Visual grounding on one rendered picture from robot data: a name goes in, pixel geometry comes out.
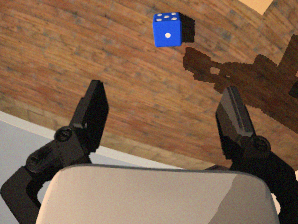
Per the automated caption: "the peach flat mat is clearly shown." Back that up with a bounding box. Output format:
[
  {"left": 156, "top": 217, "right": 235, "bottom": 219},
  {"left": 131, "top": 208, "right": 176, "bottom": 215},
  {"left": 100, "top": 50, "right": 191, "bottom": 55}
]
[{"left": 239, "top": 0, "right": 273, "bottom": 15}]

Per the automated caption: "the blue die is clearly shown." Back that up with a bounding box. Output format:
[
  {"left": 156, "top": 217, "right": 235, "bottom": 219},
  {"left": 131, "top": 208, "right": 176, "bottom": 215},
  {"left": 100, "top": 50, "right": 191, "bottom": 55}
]
[{"left": 153, "top": 12, "right": 182, "bottom": 47}]

